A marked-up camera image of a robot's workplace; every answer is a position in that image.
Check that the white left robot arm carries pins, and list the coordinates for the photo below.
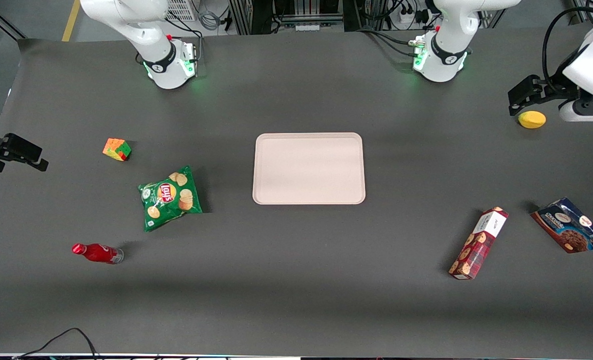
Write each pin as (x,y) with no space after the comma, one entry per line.
(444,60)

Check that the small white power strip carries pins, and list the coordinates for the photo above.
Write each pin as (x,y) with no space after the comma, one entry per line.
(307,26)

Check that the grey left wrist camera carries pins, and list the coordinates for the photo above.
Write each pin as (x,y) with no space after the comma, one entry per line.
(591,114)

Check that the green chips bag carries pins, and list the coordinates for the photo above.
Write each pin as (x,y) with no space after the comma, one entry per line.
(169,199)

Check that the beige plastic tray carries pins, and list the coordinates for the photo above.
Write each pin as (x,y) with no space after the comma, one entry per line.
(309,168)

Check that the yellow lemon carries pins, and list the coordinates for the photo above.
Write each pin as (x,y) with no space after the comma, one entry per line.
(532,120)

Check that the white power strip with plugs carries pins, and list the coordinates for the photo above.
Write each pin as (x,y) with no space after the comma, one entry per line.
(407,15)

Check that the multicolour puzzle cube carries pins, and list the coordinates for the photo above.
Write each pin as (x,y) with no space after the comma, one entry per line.
(117,149)

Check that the red cookie box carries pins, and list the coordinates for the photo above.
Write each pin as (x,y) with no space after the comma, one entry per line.
(479,245)

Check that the aluminium equipment rack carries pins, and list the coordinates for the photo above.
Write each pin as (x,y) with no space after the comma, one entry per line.
(286,12)

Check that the red soda bottle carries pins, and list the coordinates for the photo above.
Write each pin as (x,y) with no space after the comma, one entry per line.
(97,253)

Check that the white perforated box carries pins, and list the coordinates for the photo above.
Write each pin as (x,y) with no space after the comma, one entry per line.
(181,9)

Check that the blue chocolate cookie bag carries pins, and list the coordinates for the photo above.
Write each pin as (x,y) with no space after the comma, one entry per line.
(569,227)

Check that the dark grey table mat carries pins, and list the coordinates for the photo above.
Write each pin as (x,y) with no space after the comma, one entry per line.
(296,280)

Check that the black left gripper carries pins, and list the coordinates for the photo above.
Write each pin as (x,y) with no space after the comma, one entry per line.
(549,88)

